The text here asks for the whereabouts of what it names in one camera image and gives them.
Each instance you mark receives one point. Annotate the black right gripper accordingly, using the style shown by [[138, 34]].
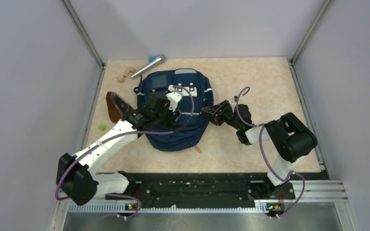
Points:
[[215, 112]]

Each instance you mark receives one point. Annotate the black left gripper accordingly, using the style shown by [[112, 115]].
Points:
[[168, 124]]

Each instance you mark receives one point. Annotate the navy blue student backpack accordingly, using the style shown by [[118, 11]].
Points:
[[197, 93]]

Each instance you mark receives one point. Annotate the orange pencils bundle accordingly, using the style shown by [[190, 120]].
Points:
[[197, 149]]

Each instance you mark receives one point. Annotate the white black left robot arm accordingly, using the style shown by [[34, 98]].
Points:
[[77, 177]]

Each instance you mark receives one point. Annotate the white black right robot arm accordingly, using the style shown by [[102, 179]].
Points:
[[289, 135]]

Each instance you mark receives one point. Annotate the brown wooden metronome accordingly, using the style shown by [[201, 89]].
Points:
[[117, 107]]

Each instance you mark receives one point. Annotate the silver microphone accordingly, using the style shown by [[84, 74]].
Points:
[[152, 62]]

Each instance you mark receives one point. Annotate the wooden block puzzle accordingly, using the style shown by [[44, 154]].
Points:
[[127, 73]]

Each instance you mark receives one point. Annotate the small green cube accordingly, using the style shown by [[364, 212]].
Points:
[[102, 127]]

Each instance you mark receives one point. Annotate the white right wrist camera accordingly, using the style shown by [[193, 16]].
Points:
[[234, 102]]

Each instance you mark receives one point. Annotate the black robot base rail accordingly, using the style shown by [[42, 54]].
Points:
[[227, 192]]

